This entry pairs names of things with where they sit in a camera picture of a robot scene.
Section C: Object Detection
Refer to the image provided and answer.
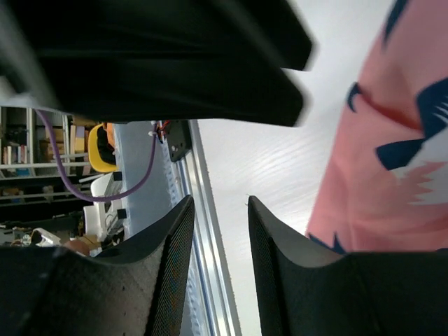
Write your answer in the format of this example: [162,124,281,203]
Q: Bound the aluminium rail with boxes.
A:
[176,120,242,335]

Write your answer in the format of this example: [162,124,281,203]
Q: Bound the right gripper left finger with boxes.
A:
[1,196,195,335]

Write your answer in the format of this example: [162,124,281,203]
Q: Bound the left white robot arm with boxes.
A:
[1,1,313,127]

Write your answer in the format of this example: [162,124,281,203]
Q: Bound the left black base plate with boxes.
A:
[165,120,192,162]

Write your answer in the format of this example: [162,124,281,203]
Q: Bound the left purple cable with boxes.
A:
[34,108,158,203]

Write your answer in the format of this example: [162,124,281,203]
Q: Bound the background shelving unit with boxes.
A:
[1,107,96,207]

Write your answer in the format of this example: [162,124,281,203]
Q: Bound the pink patterned shorts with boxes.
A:
[306,0,447,254]

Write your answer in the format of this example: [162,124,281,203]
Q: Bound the yellow chair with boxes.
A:
[87,122,118,173]

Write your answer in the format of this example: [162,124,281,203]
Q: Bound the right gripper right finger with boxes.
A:
[248,196,447,335]

